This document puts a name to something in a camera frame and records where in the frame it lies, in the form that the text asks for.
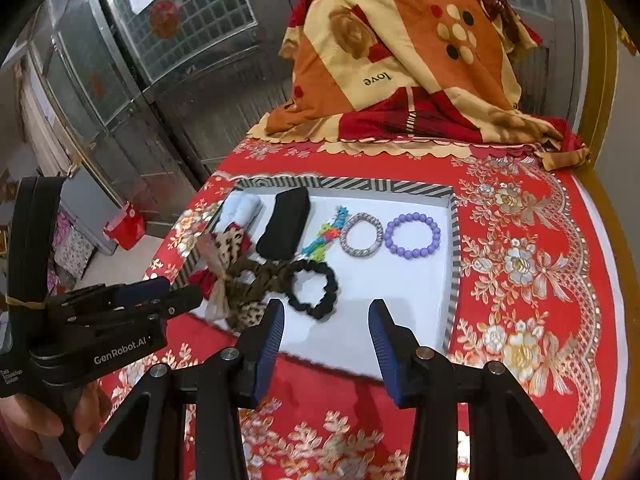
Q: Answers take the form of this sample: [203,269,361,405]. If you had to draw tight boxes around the leopard brown scrunchie bow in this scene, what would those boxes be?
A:
[196,224,293,334]

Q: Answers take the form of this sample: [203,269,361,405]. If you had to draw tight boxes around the colourful bead bracelet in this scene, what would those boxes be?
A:
[299,205,352,264]

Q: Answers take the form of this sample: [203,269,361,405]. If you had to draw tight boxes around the orange red love blanket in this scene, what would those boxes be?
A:
[250,0,589,170]

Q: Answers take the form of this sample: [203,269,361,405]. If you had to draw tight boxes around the silver purple woven bangle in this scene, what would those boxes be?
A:
[340,212,384,259]

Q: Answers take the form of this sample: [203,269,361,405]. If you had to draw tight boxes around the red bow hair clip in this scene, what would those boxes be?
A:
[189,224,250,299]

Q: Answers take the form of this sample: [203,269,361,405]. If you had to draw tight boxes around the black folded cloth headband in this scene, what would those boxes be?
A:
[256,188,310,260]

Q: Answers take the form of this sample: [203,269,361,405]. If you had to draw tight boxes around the purple bead bracelet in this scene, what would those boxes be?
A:
[383,211,444,261]

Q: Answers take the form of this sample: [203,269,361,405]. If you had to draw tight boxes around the grey cabinet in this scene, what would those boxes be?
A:
[61,167,118,255]

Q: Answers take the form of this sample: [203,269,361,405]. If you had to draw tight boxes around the red floral gold bedspread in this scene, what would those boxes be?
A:
[98,136,629,480]

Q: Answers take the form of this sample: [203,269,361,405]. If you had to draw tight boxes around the striped white tray box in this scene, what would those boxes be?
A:
[233,174,461,378]

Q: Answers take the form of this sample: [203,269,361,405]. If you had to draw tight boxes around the person's left hand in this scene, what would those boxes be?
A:
[1,382,112,462]

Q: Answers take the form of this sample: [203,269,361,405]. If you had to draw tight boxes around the metal glass door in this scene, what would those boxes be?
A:
[25,0,296,216]

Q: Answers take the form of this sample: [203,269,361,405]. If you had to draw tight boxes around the black scrunchie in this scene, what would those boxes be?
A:
[284,259,338,321]

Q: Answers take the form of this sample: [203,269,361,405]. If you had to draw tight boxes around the red gift bag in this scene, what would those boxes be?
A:
[103,202,145,250]

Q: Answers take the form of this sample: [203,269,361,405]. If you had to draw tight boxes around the white rolled cloth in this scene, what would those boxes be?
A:
[215,191,262,232]

